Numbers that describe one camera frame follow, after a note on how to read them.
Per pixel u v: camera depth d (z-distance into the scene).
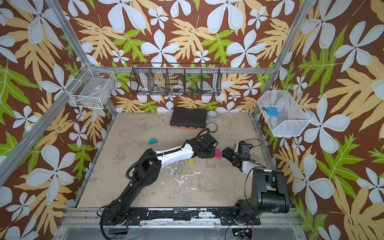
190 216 0.75
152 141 1.03
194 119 1.13
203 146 0.73
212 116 1.18
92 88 0.86
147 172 0.55
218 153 0.92
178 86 0.99
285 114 0.84
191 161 0.91
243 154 0.73
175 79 0.97
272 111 0.86
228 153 0.85
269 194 0.44
